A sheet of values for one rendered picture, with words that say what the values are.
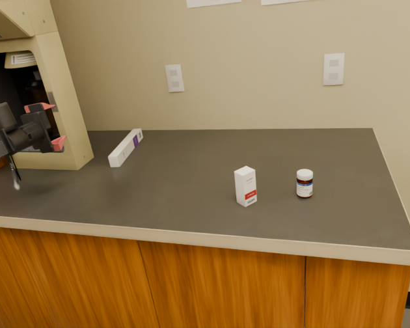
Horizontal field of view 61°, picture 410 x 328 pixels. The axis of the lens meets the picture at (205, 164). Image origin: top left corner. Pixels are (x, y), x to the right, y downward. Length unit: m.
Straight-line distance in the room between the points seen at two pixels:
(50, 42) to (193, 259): 0.83
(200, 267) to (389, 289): 0.47
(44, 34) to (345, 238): 1.06
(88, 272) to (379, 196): 0.88
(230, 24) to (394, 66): 0.60
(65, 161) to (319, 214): 0.90
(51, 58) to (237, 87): 0.70
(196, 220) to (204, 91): 0.72
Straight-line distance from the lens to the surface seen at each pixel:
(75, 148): 1.34
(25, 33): 1.22
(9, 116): 0.99
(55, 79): 1.28
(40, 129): 1.04
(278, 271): 0.94
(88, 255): 1.15
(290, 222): 0.89
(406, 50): 1.43
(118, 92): 1.65
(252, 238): 0.84
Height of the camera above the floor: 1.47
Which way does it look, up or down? 26 degrees down
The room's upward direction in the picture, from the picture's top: 7 degrees counter-clockwise
